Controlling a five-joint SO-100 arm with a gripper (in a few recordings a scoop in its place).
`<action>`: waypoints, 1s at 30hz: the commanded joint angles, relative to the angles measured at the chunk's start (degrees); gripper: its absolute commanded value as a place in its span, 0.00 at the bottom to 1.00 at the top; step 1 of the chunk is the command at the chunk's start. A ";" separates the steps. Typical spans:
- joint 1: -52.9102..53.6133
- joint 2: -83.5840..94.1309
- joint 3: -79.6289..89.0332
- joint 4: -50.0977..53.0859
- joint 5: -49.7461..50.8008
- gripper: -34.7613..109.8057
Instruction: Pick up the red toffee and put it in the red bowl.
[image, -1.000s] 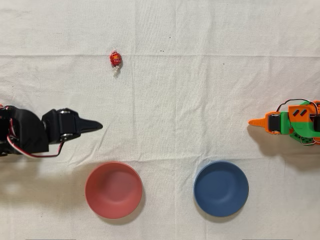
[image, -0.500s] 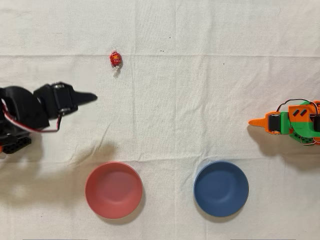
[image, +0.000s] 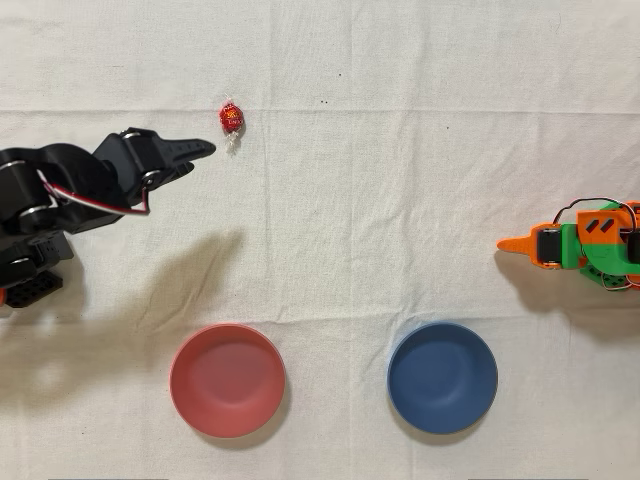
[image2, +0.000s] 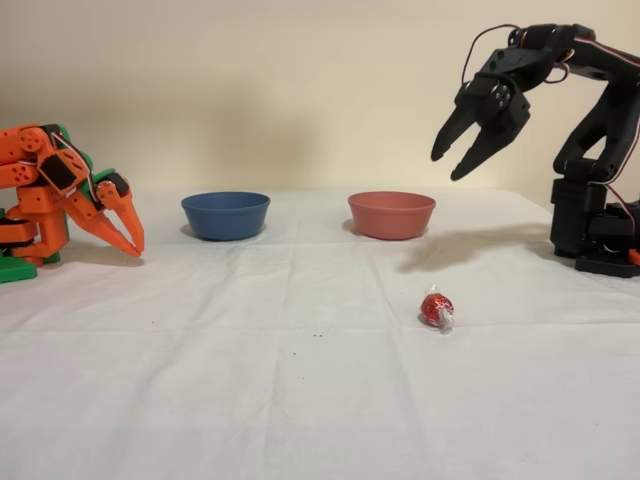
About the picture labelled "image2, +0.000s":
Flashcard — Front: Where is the white tablecloth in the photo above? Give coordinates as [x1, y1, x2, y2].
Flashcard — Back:
[0, 187, 640, 480]

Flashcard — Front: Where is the blue bowl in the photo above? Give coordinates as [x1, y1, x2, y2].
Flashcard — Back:
[180, 191, 272, 242]

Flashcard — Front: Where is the red bowl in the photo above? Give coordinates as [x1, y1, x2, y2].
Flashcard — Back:
[347, 191, 437, 241]

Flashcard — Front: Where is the red candy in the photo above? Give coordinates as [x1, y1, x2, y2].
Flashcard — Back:
[418, 283, 456, 335]

